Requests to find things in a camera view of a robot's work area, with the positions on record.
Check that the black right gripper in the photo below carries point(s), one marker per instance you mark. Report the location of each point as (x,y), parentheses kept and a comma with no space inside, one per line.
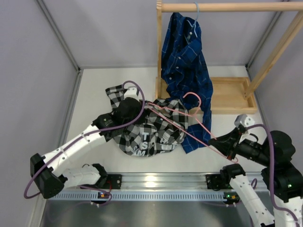
(230,139)

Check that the pink wire hanger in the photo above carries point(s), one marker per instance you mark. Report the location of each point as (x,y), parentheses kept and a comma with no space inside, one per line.
(152,106)

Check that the black white checkered shirt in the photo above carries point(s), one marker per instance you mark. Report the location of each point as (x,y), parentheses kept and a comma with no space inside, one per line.
(150,135)

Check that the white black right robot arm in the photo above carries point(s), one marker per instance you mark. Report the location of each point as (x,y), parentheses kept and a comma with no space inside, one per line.
(283,180)

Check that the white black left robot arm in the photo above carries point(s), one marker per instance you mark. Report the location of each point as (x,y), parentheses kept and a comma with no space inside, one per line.
(52,172)

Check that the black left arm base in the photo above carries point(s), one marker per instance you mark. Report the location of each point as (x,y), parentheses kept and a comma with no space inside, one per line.
(113,181)

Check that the blue plaid shirt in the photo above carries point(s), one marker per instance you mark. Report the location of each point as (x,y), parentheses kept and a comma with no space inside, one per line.
(184,69)

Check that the light blue hanger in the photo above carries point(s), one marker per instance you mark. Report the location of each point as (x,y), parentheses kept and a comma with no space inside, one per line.
(194,24)

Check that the wooden clothes rack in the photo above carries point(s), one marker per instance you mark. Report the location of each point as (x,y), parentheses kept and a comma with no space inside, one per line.
(232,96)

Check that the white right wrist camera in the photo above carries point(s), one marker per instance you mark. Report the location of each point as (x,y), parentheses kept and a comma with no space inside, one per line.
(243,121)

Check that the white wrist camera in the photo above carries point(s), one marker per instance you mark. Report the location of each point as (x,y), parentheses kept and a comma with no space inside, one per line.
(243,121)
(132,92)

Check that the aluminium mounting rail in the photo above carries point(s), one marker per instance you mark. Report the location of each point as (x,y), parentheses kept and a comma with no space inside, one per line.
(165,180)

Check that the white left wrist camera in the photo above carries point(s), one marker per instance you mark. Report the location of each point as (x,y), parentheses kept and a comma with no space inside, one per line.
(132,92)

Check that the slotted grey cable duct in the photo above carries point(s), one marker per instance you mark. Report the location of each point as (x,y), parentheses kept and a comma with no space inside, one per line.
(84,195)

